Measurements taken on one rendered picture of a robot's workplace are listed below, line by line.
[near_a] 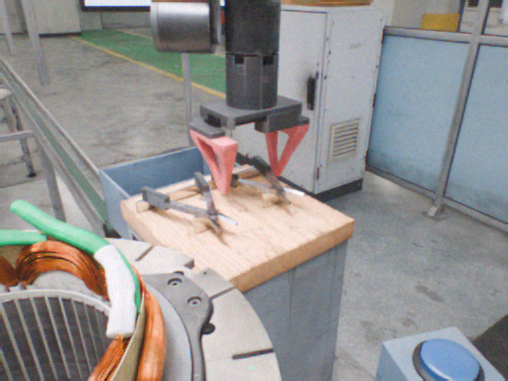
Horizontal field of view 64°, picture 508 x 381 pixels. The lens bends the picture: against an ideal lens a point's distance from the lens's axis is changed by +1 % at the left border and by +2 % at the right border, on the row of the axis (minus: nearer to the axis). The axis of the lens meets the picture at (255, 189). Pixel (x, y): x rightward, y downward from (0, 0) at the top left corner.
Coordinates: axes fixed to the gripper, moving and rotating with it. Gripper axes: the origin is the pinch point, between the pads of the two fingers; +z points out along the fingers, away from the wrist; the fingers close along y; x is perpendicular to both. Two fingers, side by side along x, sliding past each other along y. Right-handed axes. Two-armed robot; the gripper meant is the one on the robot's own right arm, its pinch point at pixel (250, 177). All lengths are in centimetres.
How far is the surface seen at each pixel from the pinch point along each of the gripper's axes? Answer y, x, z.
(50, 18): -289, -1301, 71
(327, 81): -151, -123, 27
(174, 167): 1.2, -18.1, 4.7
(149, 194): 12.2, -2.3, -0.4
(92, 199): 1, -71, 33
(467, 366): 2.2, 28.8, 3.9
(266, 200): 1.0, 4.3, 1.1
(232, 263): 10.2, 10.4, 2.1
